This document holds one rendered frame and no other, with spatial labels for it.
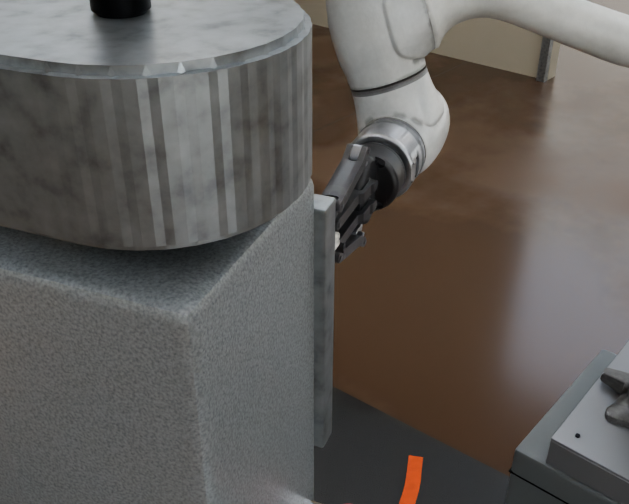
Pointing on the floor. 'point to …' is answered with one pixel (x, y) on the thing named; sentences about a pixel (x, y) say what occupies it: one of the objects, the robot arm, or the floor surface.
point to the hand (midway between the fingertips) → (314, 251)
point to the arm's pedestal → (536, 458)
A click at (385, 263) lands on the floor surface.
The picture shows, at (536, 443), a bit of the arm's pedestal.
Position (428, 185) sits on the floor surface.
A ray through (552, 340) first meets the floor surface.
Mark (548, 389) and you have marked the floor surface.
